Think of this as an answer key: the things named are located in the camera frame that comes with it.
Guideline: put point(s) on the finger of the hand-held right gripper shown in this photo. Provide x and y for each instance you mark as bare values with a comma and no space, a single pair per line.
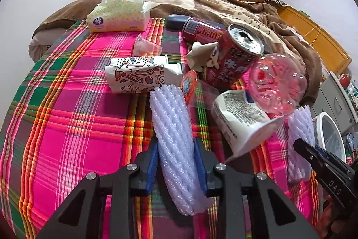
325,153
307,152

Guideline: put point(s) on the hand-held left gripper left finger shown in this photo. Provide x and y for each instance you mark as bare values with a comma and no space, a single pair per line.
151,169

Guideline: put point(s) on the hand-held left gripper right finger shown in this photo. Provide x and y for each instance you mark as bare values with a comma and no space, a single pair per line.
202,171

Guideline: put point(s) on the white trash bin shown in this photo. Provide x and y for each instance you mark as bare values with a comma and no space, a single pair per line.
330,135

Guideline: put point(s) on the short white foam fruit net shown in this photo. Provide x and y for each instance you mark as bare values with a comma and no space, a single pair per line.
300,127

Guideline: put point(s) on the long white foam fruit net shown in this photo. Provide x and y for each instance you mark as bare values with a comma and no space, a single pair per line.
173,129

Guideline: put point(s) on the beige paper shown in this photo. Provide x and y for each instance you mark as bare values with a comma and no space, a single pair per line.
197,55

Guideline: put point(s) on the jelly cup with red lid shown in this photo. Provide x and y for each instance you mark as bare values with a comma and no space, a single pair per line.
145,45
190,85

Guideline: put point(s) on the grey cabinet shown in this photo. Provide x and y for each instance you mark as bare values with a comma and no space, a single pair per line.
335,99

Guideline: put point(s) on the white paper cup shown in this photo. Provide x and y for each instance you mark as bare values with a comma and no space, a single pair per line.
240,121

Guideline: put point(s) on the clear plastic bottle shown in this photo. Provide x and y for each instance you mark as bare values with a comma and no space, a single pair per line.
277,85

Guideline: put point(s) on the pink green plaid cloth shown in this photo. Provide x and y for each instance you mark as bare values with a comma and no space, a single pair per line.
84,115

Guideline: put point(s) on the white doodle print paper pack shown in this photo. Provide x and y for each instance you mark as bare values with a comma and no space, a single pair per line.
134,76

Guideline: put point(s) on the red drink can with cartoon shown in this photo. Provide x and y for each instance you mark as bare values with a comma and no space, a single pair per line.
232,65

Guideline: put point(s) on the wooden headboard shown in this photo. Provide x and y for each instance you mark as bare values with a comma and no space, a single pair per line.
321,40

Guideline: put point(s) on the red drink can with barcode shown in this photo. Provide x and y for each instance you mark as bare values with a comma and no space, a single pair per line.
201,31

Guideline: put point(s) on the white power strip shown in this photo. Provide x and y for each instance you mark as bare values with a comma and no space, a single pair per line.
275,0

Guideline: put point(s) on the yellow tissue pack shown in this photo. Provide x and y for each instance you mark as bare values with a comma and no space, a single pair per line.
120,15

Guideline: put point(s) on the brown printed blanket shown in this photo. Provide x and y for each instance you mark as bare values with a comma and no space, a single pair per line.
195,1

